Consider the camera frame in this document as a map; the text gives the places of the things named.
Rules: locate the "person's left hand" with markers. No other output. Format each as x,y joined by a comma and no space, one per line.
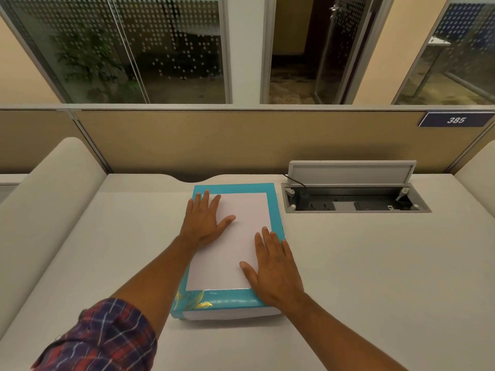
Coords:
201,226

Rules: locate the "green potted plant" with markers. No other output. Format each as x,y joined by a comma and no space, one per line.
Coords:
92,65

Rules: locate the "grey desk socket box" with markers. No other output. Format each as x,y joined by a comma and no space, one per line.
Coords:
348,205

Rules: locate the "teal wrapped box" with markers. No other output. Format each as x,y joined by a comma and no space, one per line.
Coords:
276,212

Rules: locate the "grey hinged socket box lid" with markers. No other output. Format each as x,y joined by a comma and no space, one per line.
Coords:
350,173

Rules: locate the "person's left forearm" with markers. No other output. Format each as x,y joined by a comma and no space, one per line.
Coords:
154,289

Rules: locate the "wide tan partition panel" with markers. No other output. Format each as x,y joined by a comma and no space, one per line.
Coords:
251,141

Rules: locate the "dotted glass window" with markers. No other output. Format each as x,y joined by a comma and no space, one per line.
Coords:
154,46
456,57

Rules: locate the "person's right little finger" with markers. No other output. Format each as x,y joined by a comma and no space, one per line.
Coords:
288,254

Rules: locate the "glass door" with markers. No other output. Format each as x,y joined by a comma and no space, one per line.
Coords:
340,50

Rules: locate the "plaid shirt sleeve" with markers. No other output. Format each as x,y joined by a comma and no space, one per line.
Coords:
100,340

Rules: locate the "blue number sign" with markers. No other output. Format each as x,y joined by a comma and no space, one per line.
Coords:
456,120

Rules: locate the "person's right thumb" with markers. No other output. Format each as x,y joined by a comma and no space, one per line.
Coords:
248,273

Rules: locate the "person's left little finger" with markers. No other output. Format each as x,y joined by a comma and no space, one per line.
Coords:
189,209

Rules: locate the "person's right middle finger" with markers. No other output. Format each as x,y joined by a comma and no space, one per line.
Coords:
268,243

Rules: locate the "white paper sheet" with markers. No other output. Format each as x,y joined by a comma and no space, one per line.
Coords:
239,212

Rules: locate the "person's right forearm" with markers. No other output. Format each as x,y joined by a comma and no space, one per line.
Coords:
340,336

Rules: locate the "person's right hand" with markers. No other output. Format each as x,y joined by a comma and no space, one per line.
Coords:
276,272

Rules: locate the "narrow tan partition panel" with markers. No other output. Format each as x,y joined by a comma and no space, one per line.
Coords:
34,139

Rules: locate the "person's left middle finger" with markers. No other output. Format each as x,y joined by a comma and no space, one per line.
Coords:
206,202

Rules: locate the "person's left thumb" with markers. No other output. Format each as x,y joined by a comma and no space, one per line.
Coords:
226,223

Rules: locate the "small beige desk divider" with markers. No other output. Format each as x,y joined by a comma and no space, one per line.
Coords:
477,177

